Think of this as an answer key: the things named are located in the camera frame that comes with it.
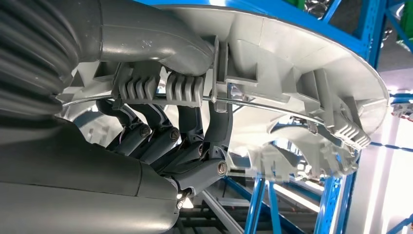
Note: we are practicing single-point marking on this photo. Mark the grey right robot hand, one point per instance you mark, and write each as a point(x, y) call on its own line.
point(80, 193)

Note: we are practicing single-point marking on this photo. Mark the blue metal shelf rack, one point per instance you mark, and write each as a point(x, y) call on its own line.
point(258, 8)

